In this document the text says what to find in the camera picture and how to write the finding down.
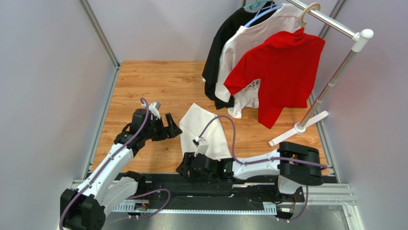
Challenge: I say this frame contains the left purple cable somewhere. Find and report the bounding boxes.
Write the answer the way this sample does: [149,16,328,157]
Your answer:
[59,97,171,230]

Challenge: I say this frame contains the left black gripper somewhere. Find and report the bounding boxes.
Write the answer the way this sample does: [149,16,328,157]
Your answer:
[143,113,181,141]

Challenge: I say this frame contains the wooden hanger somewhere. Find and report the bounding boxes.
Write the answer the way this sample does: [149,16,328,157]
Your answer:
[298,2,321,28]

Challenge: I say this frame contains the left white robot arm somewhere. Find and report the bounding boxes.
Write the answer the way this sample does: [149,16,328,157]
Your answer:
[59,106,182,230]

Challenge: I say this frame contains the teal hanger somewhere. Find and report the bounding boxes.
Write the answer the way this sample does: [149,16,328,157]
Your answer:
[243,0,275,13]

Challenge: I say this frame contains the black t-shirt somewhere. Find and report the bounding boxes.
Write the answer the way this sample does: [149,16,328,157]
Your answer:
[202,2,278,110]

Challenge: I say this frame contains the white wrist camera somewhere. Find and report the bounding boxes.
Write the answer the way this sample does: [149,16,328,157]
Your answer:
[193,137,209,157]
[148,101,161,120]

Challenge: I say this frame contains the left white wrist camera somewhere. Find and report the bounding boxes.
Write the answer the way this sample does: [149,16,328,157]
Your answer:
[148,101,161,120]

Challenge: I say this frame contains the red t-shirt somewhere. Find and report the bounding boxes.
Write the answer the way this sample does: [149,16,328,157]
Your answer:
[224,29,325,128]

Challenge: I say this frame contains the purple cable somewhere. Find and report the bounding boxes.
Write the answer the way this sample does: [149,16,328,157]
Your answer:
[197,115,329,222]
[59,97,171,230]

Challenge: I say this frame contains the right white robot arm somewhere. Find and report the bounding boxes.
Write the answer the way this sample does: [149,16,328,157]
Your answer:
[176,138,327,195]

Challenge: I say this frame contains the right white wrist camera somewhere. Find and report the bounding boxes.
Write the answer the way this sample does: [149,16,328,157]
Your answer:
[193,137,209,157]

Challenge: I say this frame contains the metal clothes rack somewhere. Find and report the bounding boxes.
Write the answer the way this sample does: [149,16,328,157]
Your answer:
[268,0,374,147]

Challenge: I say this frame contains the white flower print t-shirt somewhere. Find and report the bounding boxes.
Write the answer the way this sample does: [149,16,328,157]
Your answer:
[215,3,302,118]

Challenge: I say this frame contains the blue hanger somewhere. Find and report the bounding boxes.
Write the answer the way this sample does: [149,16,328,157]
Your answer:
[244,4,283,28]

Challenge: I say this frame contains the white cloth napkin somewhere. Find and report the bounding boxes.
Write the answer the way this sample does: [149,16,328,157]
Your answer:
[179,103,232,160]

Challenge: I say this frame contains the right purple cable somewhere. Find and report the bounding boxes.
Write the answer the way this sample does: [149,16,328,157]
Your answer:
[197,115,329,222]

